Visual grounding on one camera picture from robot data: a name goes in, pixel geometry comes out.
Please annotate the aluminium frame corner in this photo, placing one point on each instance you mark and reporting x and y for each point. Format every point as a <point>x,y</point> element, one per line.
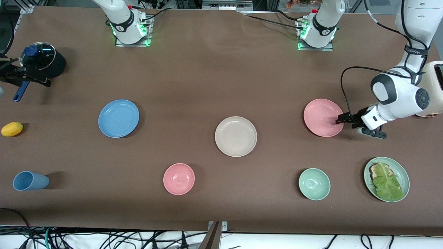
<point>27,8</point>

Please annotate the small deep pink bowl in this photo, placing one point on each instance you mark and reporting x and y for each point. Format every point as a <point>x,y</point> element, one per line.
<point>179,179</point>

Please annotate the toasted bread slice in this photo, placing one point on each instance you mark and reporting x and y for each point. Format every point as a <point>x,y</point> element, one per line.
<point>373,169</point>

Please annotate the small deep green bowl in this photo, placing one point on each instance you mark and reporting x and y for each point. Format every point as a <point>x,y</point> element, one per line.
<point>314,184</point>

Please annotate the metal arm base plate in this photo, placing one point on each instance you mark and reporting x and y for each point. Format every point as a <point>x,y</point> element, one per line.
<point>124,44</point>
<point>316,49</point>

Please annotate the beige shallow bowl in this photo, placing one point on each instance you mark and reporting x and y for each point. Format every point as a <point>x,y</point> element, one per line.
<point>235,136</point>

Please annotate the green plate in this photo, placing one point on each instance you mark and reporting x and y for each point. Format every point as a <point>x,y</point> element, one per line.
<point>402,173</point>

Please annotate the green lettuce leaf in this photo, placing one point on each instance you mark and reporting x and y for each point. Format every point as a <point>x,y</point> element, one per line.
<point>386,185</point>

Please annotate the white toaster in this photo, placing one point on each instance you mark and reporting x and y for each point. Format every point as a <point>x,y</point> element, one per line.
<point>435,86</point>

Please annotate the yellow lemon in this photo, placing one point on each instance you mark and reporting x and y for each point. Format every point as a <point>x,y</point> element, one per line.
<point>12,129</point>

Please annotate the dark camera mount post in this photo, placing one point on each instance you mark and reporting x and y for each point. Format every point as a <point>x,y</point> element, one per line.
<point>211,238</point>

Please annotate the blue plastic cup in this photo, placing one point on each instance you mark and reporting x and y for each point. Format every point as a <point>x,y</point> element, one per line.
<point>30,181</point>

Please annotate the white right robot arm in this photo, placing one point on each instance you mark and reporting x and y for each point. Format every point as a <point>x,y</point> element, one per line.
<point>121,17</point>

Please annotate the orange artificial flowers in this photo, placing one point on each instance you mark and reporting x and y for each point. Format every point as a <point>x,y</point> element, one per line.
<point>297,4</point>

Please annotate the blue shallow bowl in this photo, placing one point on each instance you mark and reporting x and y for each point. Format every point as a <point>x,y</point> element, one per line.
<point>118,118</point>

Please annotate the pink shallow bowl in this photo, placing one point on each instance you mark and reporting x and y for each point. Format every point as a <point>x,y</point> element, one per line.
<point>322,118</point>

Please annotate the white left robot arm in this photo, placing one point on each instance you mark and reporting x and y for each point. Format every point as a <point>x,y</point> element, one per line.
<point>401,93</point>

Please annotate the small metal bracket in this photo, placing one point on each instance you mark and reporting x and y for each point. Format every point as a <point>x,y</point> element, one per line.
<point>225,226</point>

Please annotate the glass lid with blue knob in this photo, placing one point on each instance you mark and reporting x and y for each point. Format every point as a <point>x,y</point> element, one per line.
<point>43,57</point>

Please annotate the grey metal box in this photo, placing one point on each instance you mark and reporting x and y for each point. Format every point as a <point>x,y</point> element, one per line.
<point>226,5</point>

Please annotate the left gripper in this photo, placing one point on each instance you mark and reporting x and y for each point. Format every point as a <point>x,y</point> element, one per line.
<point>356,117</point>

